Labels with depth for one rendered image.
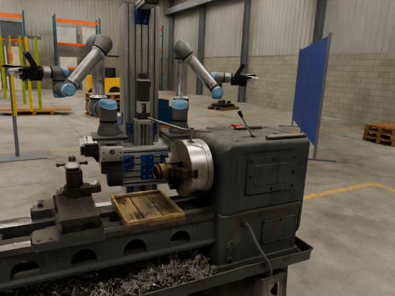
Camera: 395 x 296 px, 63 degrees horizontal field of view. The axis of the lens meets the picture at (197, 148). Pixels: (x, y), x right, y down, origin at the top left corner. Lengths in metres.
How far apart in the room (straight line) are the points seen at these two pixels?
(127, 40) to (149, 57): 0.18
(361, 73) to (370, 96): 0.89
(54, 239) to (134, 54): 1.40
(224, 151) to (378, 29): 11.81
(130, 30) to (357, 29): 11.79
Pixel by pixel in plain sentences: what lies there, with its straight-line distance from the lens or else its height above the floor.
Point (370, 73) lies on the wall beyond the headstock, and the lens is 13.06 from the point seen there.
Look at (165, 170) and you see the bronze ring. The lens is 1.71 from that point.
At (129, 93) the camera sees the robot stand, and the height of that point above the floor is 1.42.
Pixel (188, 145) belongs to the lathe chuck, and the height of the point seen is 1.22.
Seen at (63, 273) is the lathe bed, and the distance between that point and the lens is 1.67.
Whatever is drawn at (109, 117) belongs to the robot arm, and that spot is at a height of 1.28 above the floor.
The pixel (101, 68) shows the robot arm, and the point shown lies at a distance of 2.32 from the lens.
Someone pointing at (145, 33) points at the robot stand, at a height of 1.84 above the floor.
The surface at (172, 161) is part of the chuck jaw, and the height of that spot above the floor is 1.12.
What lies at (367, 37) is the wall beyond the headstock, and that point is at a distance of 13.40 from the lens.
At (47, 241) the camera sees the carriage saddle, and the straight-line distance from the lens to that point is 1.51.
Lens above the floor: 1.61
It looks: 13 degrees down
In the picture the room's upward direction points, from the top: 2 degrees clockwise
